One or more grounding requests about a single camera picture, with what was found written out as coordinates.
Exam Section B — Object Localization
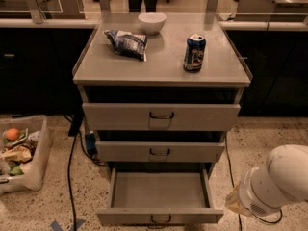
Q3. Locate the grey bottom drawer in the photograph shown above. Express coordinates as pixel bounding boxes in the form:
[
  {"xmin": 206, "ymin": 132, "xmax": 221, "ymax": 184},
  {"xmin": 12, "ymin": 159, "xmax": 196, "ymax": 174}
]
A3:
[{"xmin": 97, "ymin": 162, "xmax": 223, "ymax": 226}]

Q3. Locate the grey drawer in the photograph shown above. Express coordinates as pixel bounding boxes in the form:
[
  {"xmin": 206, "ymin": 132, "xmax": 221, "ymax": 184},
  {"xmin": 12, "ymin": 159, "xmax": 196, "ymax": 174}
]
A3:
[
  {"xmin": 83, "ymin": 86, "xmax": 240, "ymax": 131},
  {"xmin": 96, "ymin": 131, "xmax": 225, "ymax": 163},
  {"xmin": 97, "ymin": 162, "xmax": 223, "ymax": 226}
]

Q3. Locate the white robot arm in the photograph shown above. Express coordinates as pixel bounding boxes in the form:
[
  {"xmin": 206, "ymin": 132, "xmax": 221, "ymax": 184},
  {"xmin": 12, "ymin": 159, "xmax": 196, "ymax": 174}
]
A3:
[{"xmin": 225, "ymin": 144, "xmax": 308, "ymax": 217}]

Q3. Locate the grey top drawer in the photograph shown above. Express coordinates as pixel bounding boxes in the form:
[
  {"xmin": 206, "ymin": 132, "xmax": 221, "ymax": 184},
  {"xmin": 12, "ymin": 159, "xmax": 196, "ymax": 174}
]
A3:
[{"xmin": 83, "ymin": 86, "xmax": 240, "ymax": 131}]

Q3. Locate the grey drawer cabinet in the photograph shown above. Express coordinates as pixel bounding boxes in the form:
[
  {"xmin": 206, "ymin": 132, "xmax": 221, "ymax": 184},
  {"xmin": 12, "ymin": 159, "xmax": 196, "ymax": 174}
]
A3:
[{"xmin": 72, "ymin": 12, "xmax": 253, "ymax": 178}]

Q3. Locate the grey middle drawer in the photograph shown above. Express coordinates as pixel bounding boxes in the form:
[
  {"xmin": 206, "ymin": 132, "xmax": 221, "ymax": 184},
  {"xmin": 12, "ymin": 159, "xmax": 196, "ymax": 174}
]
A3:
[{"xmin": 96, "ymin": 131, "xmax": 225, "ymax": 163}]

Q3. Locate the blue power box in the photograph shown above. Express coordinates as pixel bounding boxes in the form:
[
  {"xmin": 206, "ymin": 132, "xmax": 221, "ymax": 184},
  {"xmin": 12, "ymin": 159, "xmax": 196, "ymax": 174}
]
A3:
[{"xmin": 85, "ymin": 133, "xmax": 97, "ymax": 155}]

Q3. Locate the blue soda can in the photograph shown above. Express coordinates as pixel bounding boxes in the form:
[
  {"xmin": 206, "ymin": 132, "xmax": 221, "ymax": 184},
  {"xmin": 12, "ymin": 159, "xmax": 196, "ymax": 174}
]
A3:
[{"xmin": 184, "ymin": 34, "xmax": 206, "ymax": 72}]

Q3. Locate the blue tape mark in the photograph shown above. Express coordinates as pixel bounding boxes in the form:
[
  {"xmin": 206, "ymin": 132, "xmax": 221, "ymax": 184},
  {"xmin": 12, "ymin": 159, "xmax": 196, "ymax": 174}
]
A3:
[{"xmin": 49, "ymin": 218, "xmax": 87, "ymax": 231}]

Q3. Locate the blue chip bag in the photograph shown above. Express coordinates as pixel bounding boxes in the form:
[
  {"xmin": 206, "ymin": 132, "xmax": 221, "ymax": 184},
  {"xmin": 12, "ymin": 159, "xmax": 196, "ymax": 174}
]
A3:
[{"xmin": 104, "ymin": 30, "xmax": 147, "ymax": 62}]

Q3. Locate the white bowl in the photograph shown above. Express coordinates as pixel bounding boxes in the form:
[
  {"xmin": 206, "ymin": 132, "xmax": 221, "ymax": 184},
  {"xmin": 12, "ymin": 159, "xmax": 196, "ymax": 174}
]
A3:
[{"xmin": 138, "ymin": 12, "xmax": 167, "ymax": 35}]

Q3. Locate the clear plastic bin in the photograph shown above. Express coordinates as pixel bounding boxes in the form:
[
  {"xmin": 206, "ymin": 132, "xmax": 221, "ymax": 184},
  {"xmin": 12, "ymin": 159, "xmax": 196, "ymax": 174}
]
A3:
[{"xmin": 0, "ymin": 115, "xmax": 52, "ymax": 195}]

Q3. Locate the orange fruit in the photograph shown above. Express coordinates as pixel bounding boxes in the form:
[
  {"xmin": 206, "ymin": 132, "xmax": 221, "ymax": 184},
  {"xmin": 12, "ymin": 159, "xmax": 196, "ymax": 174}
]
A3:
[{"xmin": 5, "ymin": 128, "xmax": 21, "ymax": 141}]

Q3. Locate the black cable right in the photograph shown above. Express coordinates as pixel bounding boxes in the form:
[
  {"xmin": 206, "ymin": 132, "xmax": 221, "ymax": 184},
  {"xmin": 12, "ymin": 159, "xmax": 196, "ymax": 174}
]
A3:
[{"xmin": 224, "ymin": 135, "xmax": 284, "ymax": 231}]

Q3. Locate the black cable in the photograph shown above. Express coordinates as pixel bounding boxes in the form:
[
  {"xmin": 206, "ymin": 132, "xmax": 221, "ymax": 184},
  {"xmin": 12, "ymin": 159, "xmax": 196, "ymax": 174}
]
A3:
[
  {"xmin": 224, "ymin": 135, "xmax": 284, "ymax": 231},
  {"xmin": 62, "ymin": 114, "xmax": 105, "ymax": 231}
]

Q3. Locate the black cable left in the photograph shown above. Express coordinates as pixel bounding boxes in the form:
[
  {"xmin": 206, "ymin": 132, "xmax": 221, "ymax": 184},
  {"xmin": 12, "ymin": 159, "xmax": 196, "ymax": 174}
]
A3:
[{"xmin": 62, "ymin": 114, "xmax": 105, "ymax": 231}]

